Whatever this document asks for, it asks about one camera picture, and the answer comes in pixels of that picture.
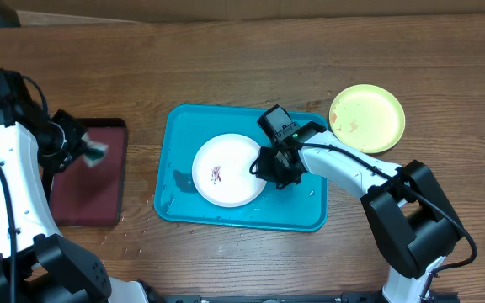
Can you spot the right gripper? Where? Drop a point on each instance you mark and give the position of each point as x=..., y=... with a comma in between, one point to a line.
x=268, y=172

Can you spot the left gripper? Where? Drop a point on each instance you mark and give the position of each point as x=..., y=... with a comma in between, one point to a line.
x=56, y=162

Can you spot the green scrubbing sponge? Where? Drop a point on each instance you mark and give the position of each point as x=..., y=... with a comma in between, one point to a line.
x=94, y=153

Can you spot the white plate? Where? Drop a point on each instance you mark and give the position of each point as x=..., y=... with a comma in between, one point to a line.
x=221, y=171

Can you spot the yellow-green plate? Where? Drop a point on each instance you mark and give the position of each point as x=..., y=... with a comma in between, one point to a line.
x=367, y=118

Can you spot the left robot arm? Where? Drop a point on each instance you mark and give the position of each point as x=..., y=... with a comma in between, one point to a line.
x=37, y=263

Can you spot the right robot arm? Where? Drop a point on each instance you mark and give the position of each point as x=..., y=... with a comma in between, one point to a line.
x=413, y=223

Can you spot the teal plastic serving tray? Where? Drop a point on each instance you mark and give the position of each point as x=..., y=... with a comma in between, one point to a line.
x=298, y=207

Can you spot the black tray with red water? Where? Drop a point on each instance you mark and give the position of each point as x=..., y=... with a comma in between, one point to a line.
x=91, y=196

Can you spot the brown cardboard backdrop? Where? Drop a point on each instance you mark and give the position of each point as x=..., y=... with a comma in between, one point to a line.
x=220, y=10

